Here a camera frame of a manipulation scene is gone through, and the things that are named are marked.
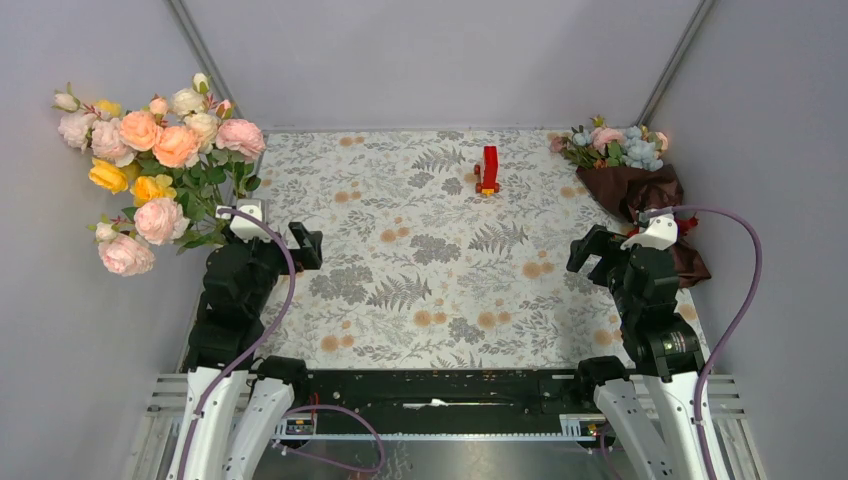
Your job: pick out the floral patterned table mat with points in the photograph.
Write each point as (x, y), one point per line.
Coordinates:
(419, 270)

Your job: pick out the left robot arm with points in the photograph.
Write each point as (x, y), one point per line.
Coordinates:
(215, 443)

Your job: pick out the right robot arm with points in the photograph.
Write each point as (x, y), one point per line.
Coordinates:
(666, 353)

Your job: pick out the pastel rose bunch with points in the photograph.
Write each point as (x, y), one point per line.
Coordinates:
(178, 158)

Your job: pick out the slotted white cable duct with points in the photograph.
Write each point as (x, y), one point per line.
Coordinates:
(566, 430)

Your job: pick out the red ribbon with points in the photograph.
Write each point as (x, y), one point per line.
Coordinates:
(685, 225)

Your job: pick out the brown paper bouquet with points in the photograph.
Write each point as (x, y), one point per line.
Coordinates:
(621, 168)

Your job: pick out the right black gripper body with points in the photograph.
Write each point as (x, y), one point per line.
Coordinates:
(609, 270)

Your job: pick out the red toy block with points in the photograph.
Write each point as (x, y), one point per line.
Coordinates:
(486, 171)

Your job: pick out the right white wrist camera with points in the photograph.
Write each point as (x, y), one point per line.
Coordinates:
(659, 232)

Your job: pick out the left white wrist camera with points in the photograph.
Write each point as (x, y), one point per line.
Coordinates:
(243, 228)

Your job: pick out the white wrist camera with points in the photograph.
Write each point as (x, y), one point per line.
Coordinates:
(243, 228)
(659, 232)

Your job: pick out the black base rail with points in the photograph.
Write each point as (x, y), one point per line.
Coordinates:
(435, 401)

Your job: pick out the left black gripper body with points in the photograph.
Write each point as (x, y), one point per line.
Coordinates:
(269, 257)

